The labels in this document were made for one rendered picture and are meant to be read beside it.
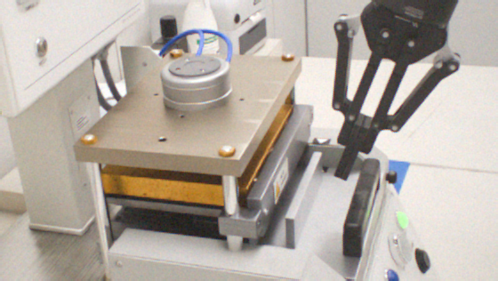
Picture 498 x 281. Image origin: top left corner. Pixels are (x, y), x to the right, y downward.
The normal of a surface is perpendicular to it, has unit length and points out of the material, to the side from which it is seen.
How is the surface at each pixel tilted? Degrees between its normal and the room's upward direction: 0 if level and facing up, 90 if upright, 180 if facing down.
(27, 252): 0
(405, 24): 90
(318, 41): 90
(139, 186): 90
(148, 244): 0
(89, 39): 90
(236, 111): 0
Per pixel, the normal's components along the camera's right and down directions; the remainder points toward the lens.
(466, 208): -0.10, -0.89
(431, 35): -0.36, 0.44
